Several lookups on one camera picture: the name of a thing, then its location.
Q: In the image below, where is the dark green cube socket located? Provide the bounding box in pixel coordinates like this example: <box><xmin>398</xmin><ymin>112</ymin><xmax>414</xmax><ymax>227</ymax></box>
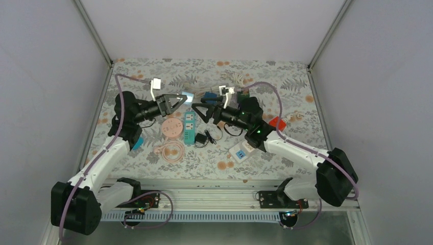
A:
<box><xmin>236</xmin><ymin>93</ymin><xmax>250</xmax><ymax>104</ymax></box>

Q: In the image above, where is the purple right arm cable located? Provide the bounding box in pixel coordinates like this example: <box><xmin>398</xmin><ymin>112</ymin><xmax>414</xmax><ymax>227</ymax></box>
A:
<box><xmin>242</xmin><ymin>81</ymin><xmax>359</xmax><ymax>231</ymax></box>

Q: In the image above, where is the blue square plug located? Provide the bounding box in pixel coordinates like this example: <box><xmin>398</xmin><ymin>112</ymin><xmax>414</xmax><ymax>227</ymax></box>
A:
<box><xmin>131</xmin><ymin>137</ymin><xmax>144</xmax><ymax>151</ymax></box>

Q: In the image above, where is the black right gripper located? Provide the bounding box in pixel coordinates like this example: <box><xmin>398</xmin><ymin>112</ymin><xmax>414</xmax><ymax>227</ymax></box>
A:
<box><xmin>191</xmin><ymin>98</ymin><xmax>250</xmax><ymax>132</ymax></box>

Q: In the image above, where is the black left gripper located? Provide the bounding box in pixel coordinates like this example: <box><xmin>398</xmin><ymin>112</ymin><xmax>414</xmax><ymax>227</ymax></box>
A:
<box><xmin>132</xmin><ymin>94</ymin><xmax>187</xmax><ymax>124</ymax></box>

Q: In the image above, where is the dark blue cube socket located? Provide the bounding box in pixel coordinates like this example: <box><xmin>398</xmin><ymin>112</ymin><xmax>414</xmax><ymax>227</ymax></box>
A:
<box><xmin>200</xmin><ymin>92</ymin><xmax>218</xmax><ymax>105</ymax></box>

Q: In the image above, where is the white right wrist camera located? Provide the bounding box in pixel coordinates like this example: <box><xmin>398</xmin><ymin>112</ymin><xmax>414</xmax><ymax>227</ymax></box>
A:
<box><xmin>219</xmin><ymin>85</ymin><xmax>235</xmax><ymax>109</ymax></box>

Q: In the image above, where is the aluminium rail base frame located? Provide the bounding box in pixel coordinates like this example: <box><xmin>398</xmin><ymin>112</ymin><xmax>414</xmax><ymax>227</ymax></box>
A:
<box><xmin>56</xmin><ymin>179</ymin><xmax>360</xmax><ymax>212</ymax></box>

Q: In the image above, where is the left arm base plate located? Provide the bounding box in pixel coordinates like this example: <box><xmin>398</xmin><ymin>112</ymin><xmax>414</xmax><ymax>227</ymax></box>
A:
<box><xmin>116</xmin><ymin>190</ymin><xmax>161</xmax><ymax>209</ymax></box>

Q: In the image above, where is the white multicolour power strip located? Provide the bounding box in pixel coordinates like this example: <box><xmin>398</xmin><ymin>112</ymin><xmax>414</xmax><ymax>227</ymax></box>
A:
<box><xmin>229</xmin><ymin>140</ymin><xmax>257</xmax><ymax>163</ymax></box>

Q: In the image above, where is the black plug adapter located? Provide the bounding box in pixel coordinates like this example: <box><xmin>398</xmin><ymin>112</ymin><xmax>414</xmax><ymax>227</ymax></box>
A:
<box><xmin>194</xmin><ymin>126</ymin><xmax>223</xmax><ymax>149</ymax></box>

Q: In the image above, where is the light blue small plug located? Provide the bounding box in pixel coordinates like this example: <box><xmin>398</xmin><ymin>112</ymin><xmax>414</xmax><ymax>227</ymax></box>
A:
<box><xmin>182</xmin><ymin>91</ymin><xmax>194</xmax><ymax>105</ymax></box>

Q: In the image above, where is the white coiled cable right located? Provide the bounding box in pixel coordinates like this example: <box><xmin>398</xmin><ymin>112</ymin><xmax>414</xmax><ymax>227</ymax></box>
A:
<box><xmin>230</xmin><ymin>73</ymin><xmax>249</xmax><ymax>89</ymax></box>

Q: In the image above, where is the red cube socket adapter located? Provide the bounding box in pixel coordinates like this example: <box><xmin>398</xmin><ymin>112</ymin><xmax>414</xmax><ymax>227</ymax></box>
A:
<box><xmin>269</xmin><ymin>116</ymin><xmax>287</xmax><ymax>131</ymax></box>

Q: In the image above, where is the blue slotted cable duct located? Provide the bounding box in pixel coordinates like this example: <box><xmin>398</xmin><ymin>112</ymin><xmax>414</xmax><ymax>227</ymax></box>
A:
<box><xmin>101</xmin><ymin>211</ymin><xmax>288</xmax><ymax>223</ymax></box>

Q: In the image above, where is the teal power strip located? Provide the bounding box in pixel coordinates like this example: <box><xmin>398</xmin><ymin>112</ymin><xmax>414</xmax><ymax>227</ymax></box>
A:
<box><xmin>183</xmin><ymin>111</ymin><xmax>196</xmax><ymax>145</ymax></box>

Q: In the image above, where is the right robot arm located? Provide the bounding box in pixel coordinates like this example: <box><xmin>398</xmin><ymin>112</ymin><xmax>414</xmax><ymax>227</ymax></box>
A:
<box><xmin>191</xmin><ymin>97</ymin><xmax>358</xmax><ymax>208</ymax></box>

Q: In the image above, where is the floral patterned table mat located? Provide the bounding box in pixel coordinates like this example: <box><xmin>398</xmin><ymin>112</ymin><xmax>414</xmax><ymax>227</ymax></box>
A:
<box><xmin>109</xmin><ymin>58</ymin><xmax>327</xmax><ymax>180</ymax></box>

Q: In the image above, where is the pink round power socket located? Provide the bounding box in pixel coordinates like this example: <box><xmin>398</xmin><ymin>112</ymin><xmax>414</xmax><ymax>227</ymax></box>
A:
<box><xmin>161</xmin><ymin>118</ymin><xmax>183</xmax><ymax>139</ymax></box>

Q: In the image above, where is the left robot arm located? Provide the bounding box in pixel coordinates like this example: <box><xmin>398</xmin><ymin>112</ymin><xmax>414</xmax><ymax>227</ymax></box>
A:
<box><xmin>51</xmin><ymin>91</ymin><xmax>187</xmax><ymax>235</ymax></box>

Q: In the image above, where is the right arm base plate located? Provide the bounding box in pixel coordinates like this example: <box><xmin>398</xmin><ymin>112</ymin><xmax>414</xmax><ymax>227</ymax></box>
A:
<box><xmin>255</xmin><ymin>190</ymin><xmax>309</xmax><ymax>209</ymax></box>

